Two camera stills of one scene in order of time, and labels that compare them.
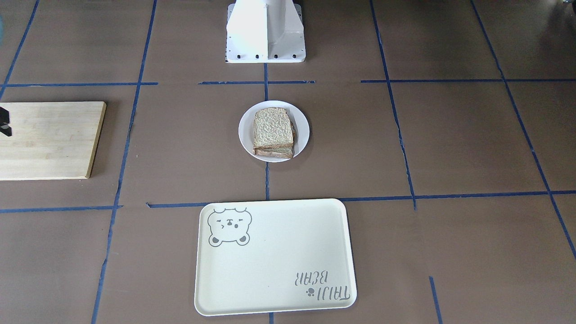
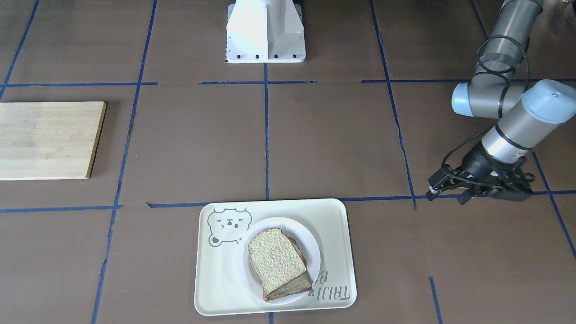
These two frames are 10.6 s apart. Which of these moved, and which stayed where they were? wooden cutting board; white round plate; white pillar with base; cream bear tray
Moved: white round plate
Stayed: cream bear tray; wooden cutting board; white pillar with base
